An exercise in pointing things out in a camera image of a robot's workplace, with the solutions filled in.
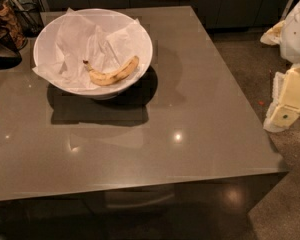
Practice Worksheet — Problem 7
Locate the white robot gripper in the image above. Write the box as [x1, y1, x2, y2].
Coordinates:
[260, 0, 300, 133]

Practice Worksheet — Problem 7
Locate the yellow spotted banana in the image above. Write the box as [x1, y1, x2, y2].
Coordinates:
[83, 56, 139, 86]

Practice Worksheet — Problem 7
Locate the white round bowl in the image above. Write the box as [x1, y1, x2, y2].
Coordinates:
[32, 8, 154, 101]

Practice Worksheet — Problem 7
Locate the white crumpled paper liner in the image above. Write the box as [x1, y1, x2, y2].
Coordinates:
[32, 7, 143, 91]

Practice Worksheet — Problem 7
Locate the black kettle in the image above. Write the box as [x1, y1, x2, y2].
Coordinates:
[0, 26, 22, 70]

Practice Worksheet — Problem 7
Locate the brown patterned jar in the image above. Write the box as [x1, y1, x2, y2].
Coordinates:
[0, 0, 27, 50]

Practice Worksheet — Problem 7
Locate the black wire rack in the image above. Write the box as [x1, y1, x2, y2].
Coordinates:
[10, 0, 44, 37]

